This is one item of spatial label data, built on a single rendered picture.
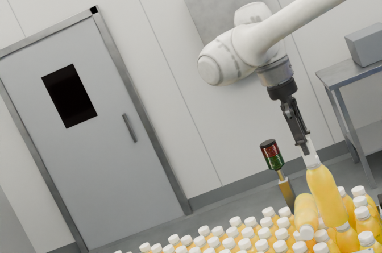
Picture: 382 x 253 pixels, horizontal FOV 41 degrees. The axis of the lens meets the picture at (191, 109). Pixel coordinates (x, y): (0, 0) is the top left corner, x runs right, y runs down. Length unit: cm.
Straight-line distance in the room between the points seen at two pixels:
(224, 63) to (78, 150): 411
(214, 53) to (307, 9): 22
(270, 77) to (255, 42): 20
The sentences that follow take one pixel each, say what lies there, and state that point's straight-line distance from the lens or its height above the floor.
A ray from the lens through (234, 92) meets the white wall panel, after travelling 480.
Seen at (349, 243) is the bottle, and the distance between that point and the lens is 155.
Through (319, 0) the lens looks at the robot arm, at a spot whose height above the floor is 172.
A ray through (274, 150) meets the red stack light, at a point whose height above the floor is 123.
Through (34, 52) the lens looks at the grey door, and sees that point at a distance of 507.
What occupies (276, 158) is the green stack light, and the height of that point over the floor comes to 120.
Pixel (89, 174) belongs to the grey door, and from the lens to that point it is 519.
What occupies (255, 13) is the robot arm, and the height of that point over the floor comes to 174.
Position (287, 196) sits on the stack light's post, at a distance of 196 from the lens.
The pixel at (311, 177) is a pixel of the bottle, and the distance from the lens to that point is 139.
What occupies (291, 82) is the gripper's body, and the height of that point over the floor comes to 154.
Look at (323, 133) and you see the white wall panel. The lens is 496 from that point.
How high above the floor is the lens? 180
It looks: 10 degrees down
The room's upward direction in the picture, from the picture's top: 24 degrees counter-clockwise
